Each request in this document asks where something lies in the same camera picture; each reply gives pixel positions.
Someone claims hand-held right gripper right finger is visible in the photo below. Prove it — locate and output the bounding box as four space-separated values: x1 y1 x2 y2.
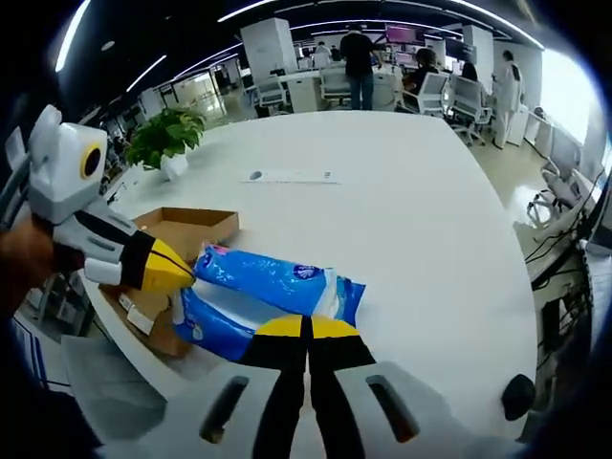
308 315 522 459

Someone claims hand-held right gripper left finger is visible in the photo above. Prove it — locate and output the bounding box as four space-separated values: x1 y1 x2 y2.
98 314 310 459

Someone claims brown cardboard shoe box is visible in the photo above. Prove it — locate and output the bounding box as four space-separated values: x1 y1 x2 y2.
98 206 240 360

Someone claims blue wet wipes soft pack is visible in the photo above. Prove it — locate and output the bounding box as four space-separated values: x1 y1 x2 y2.
171 281 307 362
193 243 367 317

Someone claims person's left hand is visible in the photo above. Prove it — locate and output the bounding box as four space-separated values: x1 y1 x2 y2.
0 217 86 317

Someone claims green potted plant white pot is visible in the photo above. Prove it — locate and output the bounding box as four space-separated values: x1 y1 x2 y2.
122 107 207 182

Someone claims white ceiling light strip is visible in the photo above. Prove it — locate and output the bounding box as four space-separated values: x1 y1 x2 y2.
126 54 168 93
55 0 92 73

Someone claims black rounded object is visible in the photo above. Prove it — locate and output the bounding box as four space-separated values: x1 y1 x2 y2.
501 373 536 422

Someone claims white office desk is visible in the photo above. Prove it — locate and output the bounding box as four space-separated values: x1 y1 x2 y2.
285 70 407 114

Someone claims white office chair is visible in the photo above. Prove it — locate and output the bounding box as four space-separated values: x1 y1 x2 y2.
413 71 450 117
448 75 493 145
318 66 353 106
527 162 587 227

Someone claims white table cable cover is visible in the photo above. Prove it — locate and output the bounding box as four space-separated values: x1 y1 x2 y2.
238 167 343 186

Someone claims black cable bundle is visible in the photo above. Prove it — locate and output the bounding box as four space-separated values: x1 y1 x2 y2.
523 224 594 293

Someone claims purple wall screen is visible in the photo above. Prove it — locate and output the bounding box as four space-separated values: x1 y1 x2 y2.
384 23 426 45

